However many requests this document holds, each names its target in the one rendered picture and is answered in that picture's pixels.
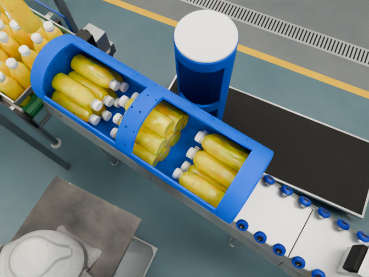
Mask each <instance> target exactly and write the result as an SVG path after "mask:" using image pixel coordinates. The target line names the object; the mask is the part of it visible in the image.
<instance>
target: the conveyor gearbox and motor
mask: <svg viewBox="0 0 369 277"><path fill-rule="evenodd" d="M84 29H86V30H88V31H89V32H90V34H92V35H93V37H94V40H95V42H96V44H97V46H98V49H100V50H101V51H103V52H105V53H106V54H108V55H110V56H112V57H113V55H114V53H115V52H116V49H115V46H114V43H112V42H111V41H109V40H108V37H107V35H106V32H105V31H103V30H102V29H100V28H98V27H96V26H95V25H93V24H92V23H88V24H87V25H86V26H85V27H84V28H83V30H84Z"/></svg>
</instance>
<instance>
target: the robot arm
mask: <svg viewBox="0 0 369 277"><path fill-rule="evenodd" d="M101 256H102V251H101V250H100V249H98V248H94V247H92V246H90V245H89V244H87V243H86V242H84V241H83V240H81V239H80V238H78V237H77V236H75V235H74V234H72V233H71V232H70V231H69V230H68V229H67V227H65V226H63V225H61V226H59V227H58V228H57V230H56V231H53V230H36V231H32V232H30V233H27V234H25V235H23V236H22V237H20V238H19V239H17V240H14V241H12V242H10V243H6V244H3V245H0V277H94V276H93V275H92V274H91V273H90V272H89V271H90V270H91V268H92V267H93V265H94V264H95V262H96V261H97V260H99V259H100V257H101Z"/></svg>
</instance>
